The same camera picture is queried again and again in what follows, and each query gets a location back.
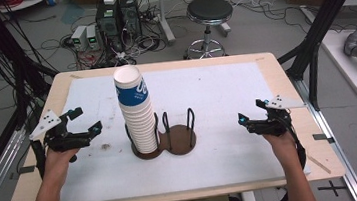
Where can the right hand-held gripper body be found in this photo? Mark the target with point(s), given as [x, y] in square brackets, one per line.
[271, 125]

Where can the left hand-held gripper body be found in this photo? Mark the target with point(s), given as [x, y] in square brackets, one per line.
[67, 142]

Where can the stack of nested paper cups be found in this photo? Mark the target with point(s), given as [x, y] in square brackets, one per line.
[140, 128]

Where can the person's left hand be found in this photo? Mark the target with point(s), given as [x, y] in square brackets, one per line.
[59, 163]

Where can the person's right hand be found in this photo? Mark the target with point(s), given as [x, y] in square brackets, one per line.
[282, 146]

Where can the white foam mat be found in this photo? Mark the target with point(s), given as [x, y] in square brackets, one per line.
[216, 93]

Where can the thin wooden stick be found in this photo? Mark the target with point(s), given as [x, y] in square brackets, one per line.
[319, 164]

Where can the grey power supply unit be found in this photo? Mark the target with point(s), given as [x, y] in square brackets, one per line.
[79, 37]
[92, 37]

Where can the white floor platform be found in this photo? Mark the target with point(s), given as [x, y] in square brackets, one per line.
[351, 72]

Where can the black computer tower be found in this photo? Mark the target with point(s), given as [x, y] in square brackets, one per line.
[130, 11]
[108, 24]

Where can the black round stool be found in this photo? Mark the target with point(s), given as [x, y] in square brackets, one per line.
[209, 10]

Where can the grey stand leg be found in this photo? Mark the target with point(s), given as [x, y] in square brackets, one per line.
[165, 18]

